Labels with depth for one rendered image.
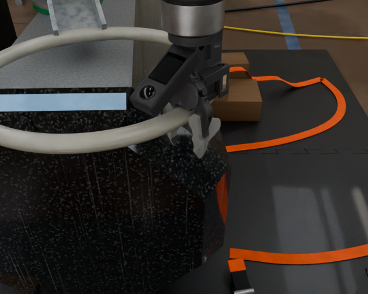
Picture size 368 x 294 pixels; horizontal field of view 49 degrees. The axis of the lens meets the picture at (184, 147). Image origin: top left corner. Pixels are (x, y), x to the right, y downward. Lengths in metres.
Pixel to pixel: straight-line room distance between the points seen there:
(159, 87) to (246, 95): 1.66
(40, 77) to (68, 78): 0.07
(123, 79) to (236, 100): 1.28
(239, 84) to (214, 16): 1.74
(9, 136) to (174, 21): 0.29
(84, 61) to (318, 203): 1.20
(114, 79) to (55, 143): 0.38
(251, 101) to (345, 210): 0.73
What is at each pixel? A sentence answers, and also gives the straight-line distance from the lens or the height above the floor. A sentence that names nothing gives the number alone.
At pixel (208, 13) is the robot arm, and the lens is 0.56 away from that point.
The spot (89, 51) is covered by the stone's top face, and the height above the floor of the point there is 0.84.
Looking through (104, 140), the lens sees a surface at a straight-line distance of 0.59.
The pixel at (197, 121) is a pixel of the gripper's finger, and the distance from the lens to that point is 0.63.
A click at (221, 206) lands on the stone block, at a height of 0.47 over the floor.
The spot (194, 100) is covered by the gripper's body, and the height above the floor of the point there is 0.98.
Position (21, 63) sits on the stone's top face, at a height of 0.84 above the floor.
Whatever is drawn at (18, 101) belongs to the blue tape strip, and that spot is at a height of 0.82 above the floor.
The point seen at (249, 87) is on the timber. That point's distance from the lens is 2.28.
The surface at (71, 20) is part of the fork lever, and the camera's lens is 1.09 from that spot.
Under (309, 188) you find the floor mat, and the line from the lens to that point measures 1.91.
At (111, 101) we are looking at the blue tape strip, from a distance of 0.92.
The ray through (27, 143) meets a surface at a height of 0.95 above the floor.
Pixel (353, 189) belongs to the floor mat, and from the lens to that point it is 1.97.
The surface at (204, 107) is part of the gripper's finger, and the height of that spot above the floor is 0.97.
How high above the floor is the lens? 1.31
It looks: 40 degrees down
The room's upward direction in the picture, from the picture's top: straight up
